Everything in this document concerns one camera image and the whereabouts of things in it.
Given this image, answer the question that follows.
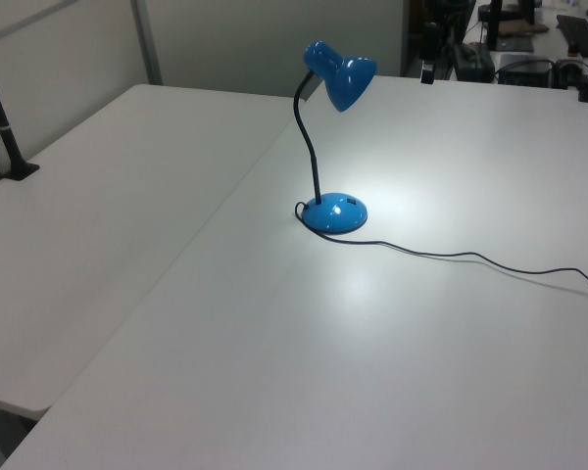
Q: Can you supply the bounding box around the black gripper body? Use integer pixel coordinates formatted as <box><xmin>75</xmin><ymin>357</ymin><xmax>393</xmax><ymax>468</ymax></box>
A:
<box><xmin>422</xmin><ymin>21</ymin><xmax>443</xmax><ymax>65</ymax></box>

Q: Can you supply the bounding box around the black camera pole with base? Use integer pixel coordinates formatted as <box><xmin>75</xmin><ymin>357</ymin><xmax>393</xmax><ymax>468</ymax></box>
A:
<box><xmin>0</xmin><ymin>42</ymin><xmax>41</xmax><ymax>181</ymax></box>

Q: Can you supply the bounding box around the blue gooseneck desk lamp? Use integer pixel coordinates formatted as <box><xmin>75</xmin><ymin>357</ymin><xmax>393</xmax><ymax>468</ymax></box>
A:
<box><xmin>293</xmin><ymin>39</ymin><xmax>377</xmax><ymax>234</ymax></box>

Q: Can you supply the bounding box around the grey partition frame post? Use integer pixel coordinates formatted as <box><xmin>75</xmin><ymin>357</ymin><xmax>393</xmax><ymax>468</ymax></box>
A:
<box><xmin>130</xmin><ymin>0</ymin><xmax>164</xmax><ymax>87</ymax></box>

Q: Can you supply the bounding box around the thin black lamp power cord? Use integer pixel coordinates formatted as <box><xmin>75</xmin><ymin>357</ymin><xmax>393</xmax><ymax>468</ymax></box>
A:
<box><xmin>293</xmin><ymin>201</ymin><xmax>588</xmax><ymax>299</ymax></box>

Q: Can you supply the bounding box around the dark flat electronics box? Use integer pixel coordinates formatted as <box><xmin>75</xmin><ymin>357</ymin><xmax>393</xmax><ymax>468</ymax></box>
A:
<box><xmin>494</xmin><ymin>52</ymin><xmax>556</xmax><ymax>88</ymax></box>

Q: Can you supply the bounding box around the black box device green light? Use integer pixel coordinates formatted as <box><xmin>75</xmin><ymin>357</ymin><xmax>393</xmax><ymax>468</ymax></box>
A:
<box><xmin>452</xmin><ymin>42</ymin><xmax>496</xmax><ymax>82</ymax></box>

